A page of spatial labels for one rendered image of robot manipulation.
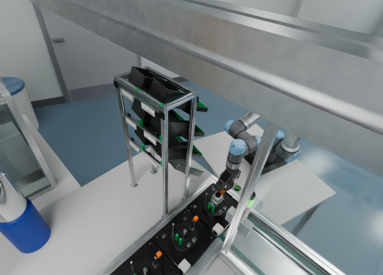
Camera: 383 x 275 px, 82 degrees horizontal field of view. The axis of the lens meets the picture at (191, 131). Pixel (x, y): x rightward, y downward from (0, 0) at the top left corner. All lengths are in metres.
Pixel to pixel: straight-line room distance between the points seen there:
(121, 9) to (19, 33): 3.73
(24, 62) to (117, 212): 3.01
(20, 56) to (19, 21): 0.47
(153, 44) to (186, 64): 0.04
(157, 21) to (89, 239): 1.36
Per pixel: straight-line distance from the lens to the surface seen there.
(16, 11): 3.86
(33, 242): 1.47
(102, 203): 1.56
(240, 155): 1.09
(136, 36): 0.20
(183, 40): 0.17
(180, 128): 1.04
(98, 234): 1.46
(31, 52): 3.99
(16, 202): 1.26
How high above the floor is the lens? 2.12
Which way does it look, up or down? 39 degrees down
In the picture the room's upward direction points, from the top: 5 degrees clockwise
